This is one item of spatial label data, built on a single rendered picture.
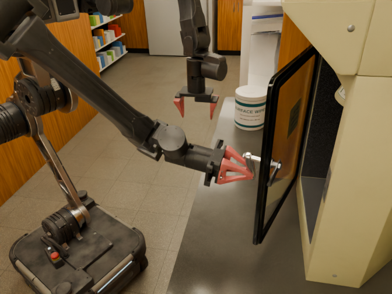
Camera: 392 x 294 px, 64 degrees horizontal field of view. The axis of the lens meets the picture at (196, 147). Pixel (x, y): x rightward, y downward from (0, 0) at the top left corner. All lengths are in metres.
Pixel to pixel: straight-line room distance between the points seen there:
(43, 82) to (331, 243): 1.03
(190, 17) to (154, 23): 4.80
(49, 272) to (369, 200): 1.53
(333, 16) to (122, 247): 1.55
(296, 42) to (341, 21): 0.39
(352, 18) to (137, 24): 5.59
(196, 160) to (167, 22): 5.04
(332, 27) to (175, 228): 1.84
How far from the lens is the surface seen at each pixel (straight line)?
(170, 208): 2.31
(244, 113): 1.27
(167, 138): 0.64
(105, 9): 1.17
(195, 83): 0.98
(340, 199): 0.63
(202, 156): 0.69
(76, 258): 1.80
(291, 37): 0.86
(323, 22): 0.48
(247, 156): 0.66
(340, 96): 0.66
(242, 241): 0.84
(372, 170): 0.60
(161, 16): 5.67
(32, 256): 1.94
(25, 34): 0.58
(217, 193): 0.97
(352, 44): 0.50
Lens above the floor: 1.57
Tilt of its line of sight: 32 degrees down
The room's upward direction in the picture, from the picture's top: 2 degrees counter-clockwise
